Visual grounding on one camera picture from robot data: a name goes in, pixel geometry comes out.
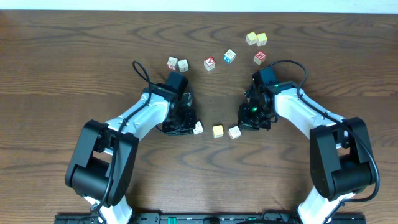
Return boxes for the white wooden block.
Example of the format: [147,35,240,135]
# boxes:
[228,126,241,139]
[193,121,203,135]

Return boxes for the yellow wooden block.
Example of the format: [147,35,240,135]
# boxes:
[212,125,224,138]

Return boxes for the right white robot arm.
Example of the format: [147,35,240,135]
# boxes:
[238,81,380,223]

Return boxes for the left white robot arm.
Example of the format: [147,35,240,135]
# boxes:
[65,84,197,223]

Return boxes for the wooden block teal side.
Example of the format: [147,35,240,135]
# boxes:
[177,59,189,72]

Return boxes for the wooden block red M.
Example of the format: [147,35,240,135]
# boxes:
[253,50,267,65]

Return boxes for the wooden block red 3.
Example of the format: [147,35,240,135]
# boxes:
[167,57,178,70]

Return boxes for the wooden block blue X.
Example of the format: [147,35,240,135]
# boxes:
[224,49,236,64]

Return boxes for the wooden block red A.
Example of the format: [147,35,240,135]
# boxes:
[204,57,216,71]

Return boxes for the yellow-edged wooden block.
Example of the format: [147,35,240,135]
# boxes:
[256,32,268,46]

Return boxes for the plain wooden block left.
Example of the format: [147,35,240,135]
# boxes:
[246,32,257,45]

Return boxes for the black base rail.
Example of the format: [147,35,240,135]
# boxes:
[54,212,368,224]

